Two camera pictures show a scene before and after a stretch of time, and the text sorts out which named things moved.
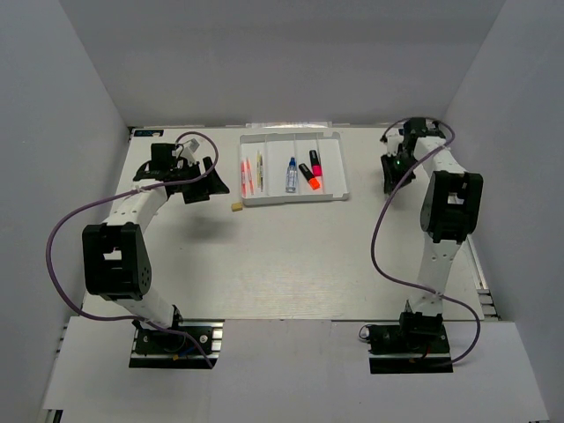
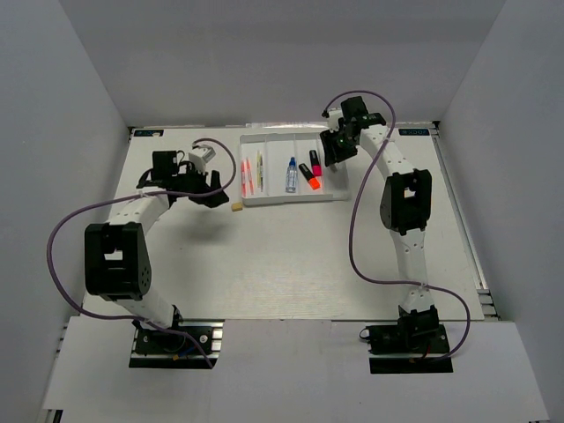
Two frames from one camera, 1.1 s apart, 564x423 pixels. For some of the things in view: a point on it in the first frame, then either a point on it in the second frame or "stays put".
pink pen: x=243 y=179 stays put
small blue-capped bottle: x=291 y=175 stays put
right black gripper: x=391 y=178 to x=331 y=152
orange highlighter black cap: x=312 y=181 stays put
